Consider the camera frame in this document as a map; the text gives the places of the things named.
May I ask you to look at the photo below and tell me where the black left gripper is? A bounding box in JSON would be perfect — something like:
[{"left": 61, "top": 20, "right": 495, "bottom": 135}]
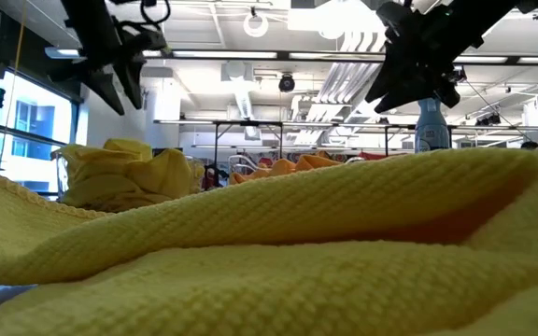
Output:
[{"left": 79, "top": 21, "right": 169, "bottom": 117}]

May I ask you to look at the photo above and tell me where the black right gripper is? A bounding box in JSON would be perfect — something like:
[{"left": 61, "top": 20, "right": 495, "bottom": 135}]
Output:
[{"left": 364, "top": 1, "right": 467, "bottom": 115}]

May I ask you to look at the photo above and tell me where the yellow microfiber towel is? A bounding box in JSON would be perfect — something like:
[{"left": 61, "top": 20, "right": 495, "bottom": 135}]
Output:
[
  {"left": 0, "top": 147, "right": 538, "bottom": 336},
  {"left": 59, "top": 143, "right": 147, "bottom": 214},
  {"left": 102, "top": 137, "right": 154, "bottom": 163},
  {"left": 126, "top": 147, "right": 205, "bottom": 201}
]

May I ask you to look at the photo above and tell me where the orange microfiber towel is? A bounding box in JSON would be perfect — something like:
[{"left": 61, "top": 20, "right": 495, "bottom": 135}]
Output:
[
  {"left": 254, "top": 158, "right": 301, "bottom": 181},
  {"left": 228, "top": 170, "right": 263, "bottom": 186},
  {"left": 295, "top": 153, "right": 346, "bottom": 173}
]

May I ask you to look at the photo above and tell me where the clear plastic basket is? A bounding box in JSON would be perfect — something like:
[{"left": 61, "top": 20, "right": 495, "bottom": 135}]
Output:
[
  {"left": 50, "top": 147, "right": 205, "bottom": 214},
  {"left": 226, "top": 153, "right": 367, "bottom": 186}
]

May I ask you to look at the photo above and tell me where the black dome camera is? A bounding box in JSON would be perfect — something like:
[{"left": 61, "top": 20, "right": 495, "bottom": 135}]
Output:
[{"left": 277, "top": 73, "right": 297, "bottom": 94}]

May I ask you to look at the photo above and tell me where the white ceiling duct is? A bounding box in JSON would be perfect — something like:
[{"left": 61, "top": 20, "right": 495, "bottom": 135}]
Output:
[{"left": 219, "top": 60, "right": 263, "bottom": 142}]

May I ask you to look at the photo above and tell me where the white ring fixture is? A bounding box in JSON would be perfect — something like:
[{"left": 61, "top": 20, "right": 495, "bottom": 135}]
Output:
[{"left": 242, "top": 10, "right": 271, "bottom": 39}]

